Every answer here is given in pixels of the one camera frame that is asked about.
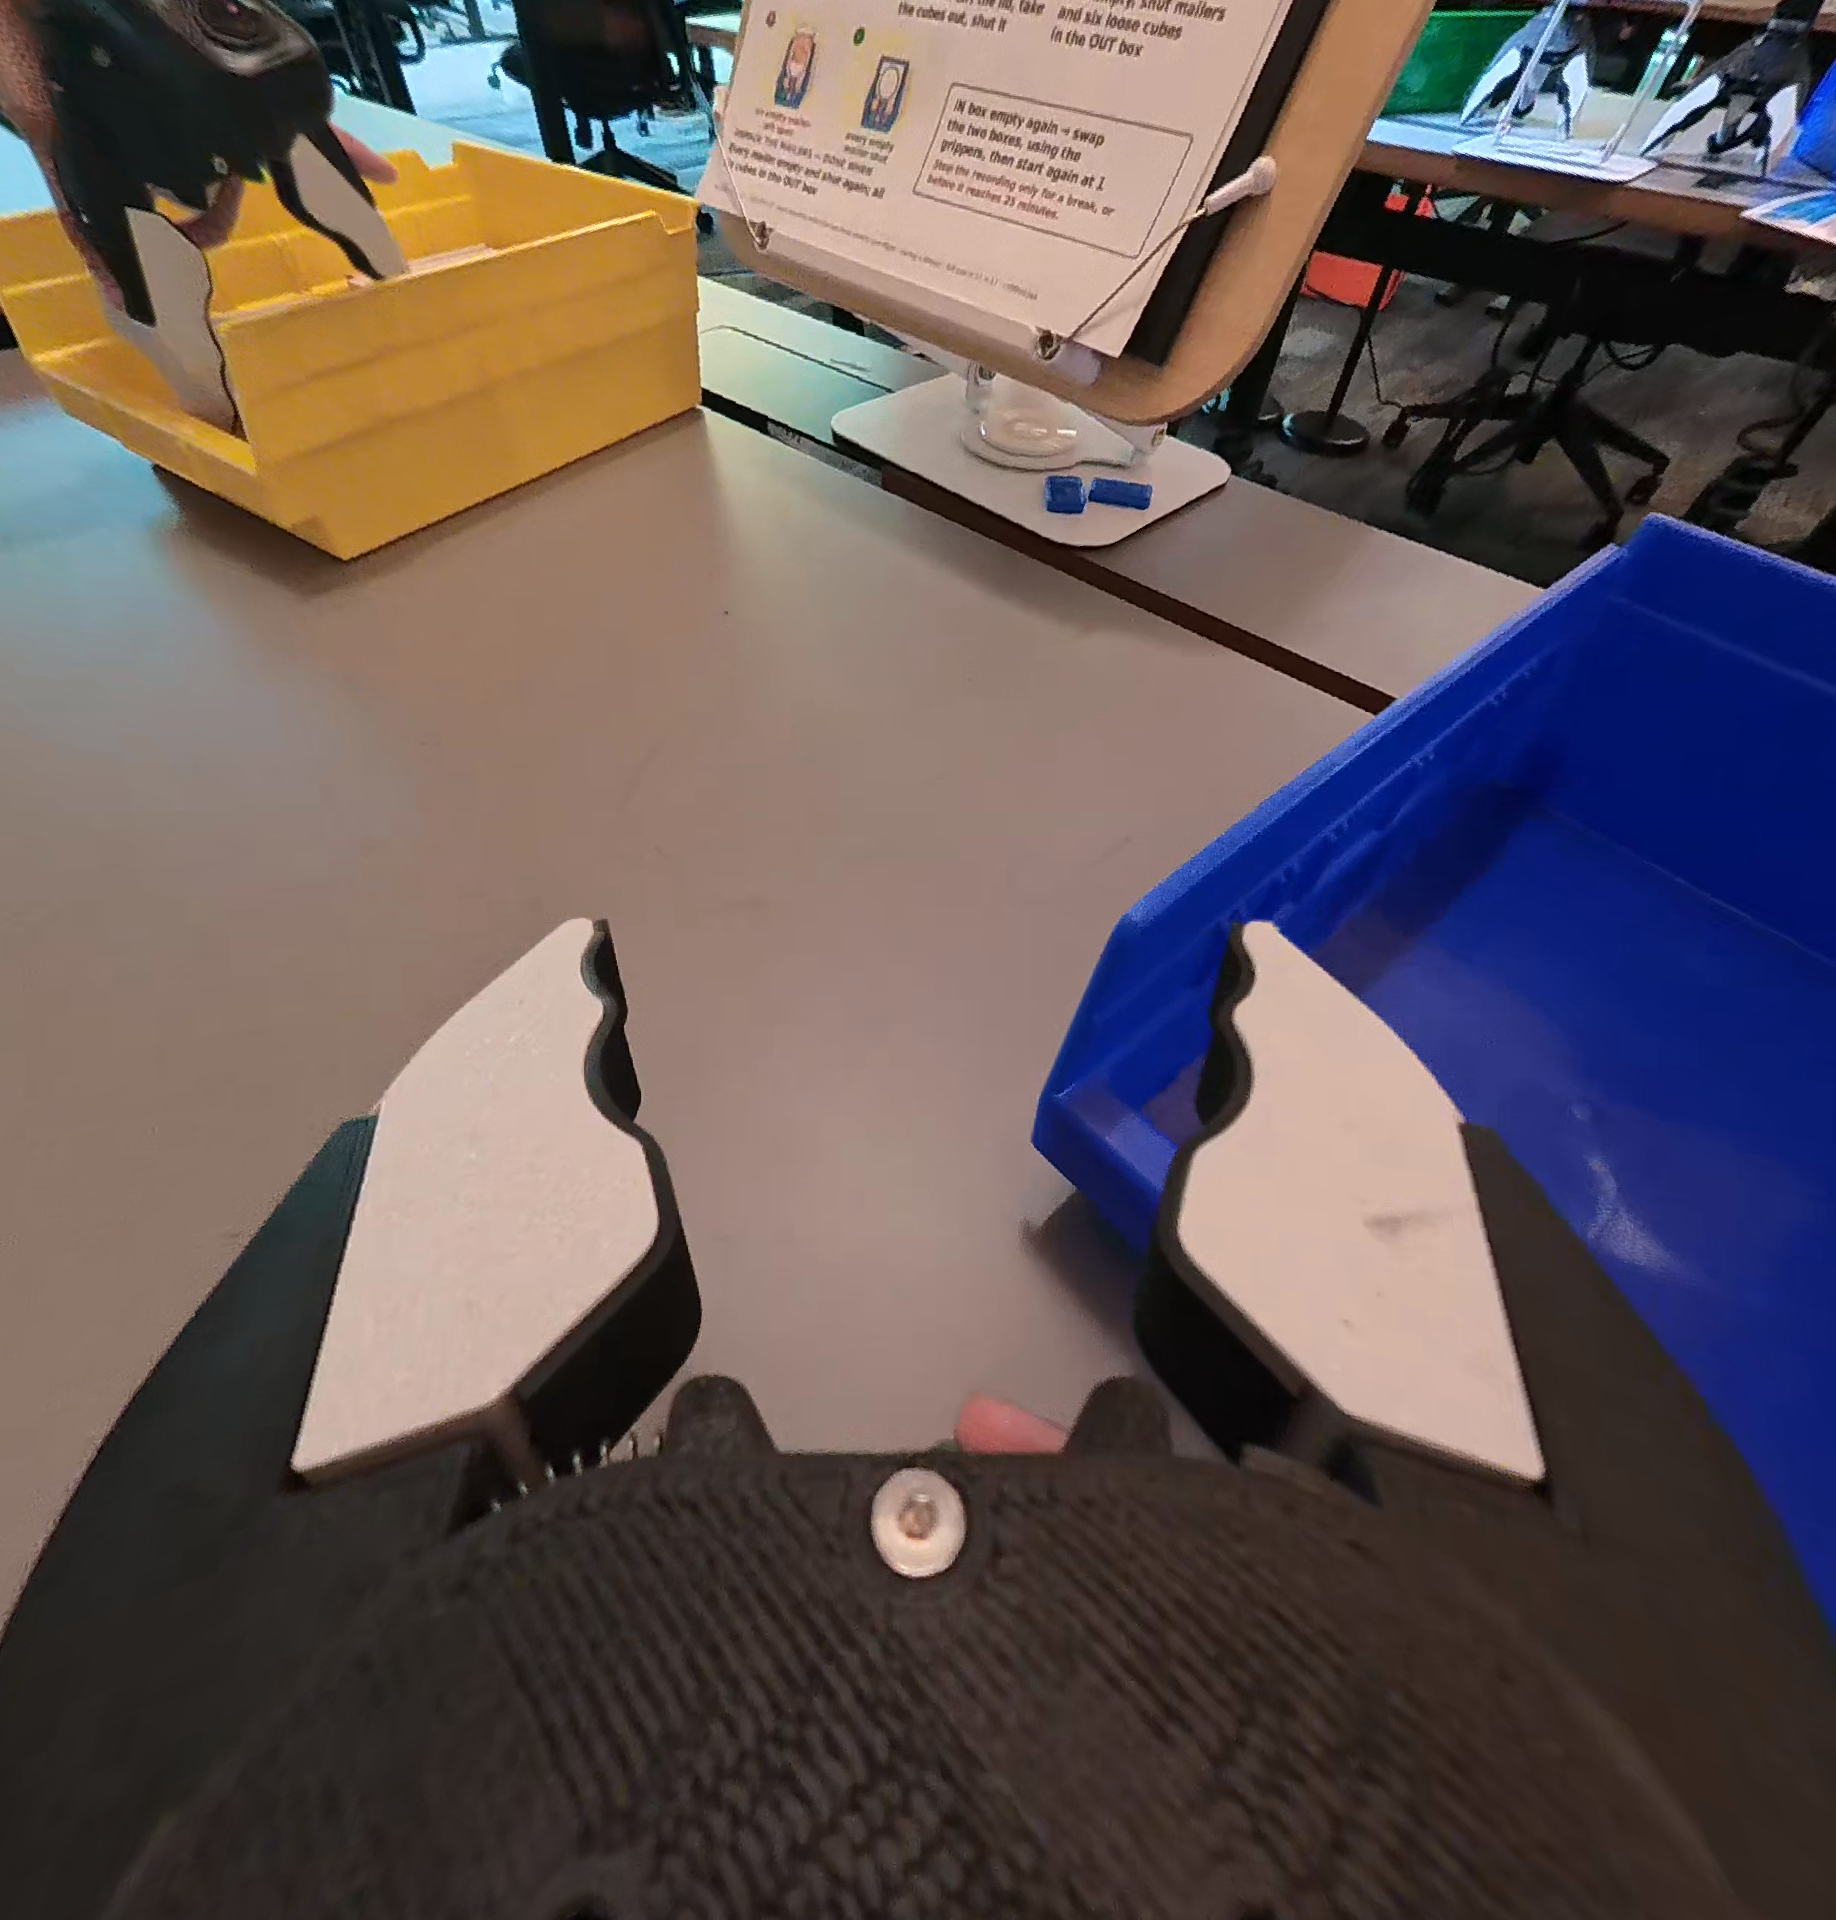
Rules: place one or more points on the printed paper sheet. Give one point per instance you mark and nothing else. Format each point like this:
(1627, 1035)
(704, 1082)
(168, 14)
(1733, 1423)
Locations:
(1818, 222)

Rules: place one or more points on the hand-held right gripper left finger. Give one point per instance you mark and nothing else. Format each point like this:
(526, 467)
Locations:
(483, 1201)

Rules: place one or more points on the green plastic bin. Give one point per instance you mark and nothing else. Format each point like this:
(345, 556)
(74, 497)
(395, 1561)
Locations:
(1442, 67)

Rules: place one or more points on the spare gripper on clear stand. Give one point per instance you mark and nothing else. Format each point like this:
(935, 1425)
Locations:
(1532, 67)
(1736, 81)

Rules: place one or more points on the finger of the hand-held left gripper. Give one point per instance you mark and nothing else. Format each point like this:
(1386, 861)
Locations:
(342, 211)
(168, 315)

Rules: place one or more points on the small long blue block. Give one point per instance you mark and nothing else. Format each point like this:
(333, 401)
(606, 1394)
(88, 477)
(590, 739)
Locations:
(1120, 491)

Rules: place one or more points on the black office chair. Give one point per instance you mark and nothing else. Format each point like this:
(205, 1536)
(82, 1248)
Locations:
(587, 75)

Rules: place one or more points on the printed instruction sheet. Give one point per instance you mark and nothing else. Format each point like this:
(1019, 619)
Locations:
(978, 180)

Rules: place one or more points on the yellow plastic bin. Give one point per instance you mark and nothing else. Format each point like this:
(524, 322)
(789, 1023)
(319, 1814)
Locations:
(453, 406)

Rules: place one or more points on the small square blue block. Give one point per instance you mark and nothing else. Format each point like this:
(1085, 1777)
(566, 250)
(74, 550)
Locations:
(1065, 497)

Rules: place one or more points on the wooden table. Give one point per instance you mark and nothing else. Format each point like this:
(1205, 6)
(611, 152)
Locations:
(1652, 201)

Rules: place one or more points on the wooden document stand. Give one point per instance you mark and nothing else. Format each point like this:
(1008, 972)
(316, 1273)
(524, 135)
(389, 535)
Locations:
(1338, 180)

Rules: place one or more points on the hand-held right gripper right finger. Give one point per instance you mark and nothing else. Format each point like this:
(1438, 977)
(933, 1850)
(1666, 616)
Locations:
(1367, 1230)

